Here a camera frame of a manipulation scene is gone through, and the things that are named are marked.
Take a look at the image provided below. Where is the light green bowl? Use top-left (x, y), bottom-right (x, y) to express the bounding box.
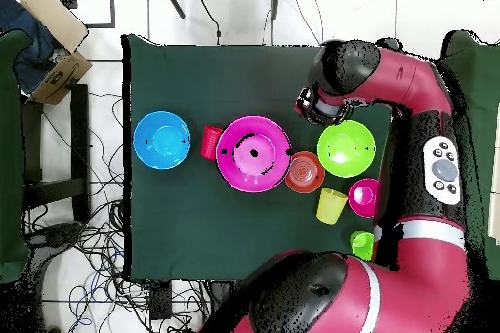
top-left (316, 119), bottom-right (377, 179)

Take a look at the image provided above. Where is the large pink bowl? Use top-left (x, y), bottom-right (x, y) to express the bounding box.
top-left (215, 115), bottom-right (293, 194)

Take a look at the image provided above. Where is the small orange-red bowl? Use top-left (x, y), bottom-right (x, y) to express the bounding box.
top-left (283, 150), bottom-right (326, 195)

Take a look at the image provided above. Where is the dark green tablecloth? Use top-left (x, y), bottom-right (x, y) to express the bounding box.
top-left (121, 33), bottom-right (396, 284)

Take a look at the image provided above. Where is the red cup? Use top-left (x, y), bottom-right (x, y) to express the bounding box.
top-left (199, 125), bottom-right (224, 162)

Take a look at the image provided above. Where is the yellow cup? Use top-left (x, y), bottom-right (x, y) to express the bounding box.
top-left (315, 187), bottom-right (350, 226)

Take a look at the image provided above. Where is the small crimson bowl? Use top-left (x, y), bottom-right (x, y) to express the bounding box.
top-left (348, 177), bottom-right (381, 220)

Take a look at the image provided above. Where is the blue bowl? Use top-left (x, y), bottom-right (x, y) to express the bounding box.
top-left (132, 110), bottom-right (192, 171)

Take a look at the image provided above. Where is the green cup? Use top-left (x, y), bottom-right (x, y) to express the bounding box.
top-left (348, 229), bottom-right (377, 262)

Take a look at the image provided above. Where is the green cloth covered table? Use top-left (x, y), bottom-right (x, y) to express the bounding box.
top-left (0, 29), bottom-right (34, 284)
top-left (437, 29), bottom-right (500, 283)

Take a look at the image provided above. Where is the black power strip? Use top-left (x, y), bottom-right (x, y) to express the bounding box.
top-left (149, 281), bottom-right (174, 321)

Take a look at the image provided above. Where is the brown cardboard box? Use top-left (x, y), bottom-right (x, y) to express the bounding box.
top-left (30, 51), bottom-right (94, 106)

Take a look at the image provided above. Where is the beige box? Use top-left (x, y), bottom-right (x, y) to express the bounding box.
top-left (18, 0), bottom-right (90, 54)

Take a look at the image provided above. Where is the dark blue cloth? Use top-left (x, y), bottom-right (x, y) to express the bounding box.
top-left (0, 0), bottom-right (60, 94)

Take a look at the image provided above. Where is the black cable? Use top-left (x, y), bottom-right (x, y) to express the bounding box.
top-left (197, 0), bottom-right (223, 46)

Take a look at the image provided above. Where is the tangle of floor cables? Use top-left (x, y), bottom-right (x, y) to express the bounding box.
top-left (38, 92), bottom-right (214, 333)

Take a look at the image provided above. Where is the black stool frame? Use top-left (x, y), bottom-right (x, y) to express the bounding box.
top-left (21, 83), bottom-right (92, 225)

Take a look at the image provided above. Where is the grey pedestal foot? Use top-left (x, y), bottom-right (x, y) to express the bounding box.
top-left (26, 222), bottom-right (84, 250)

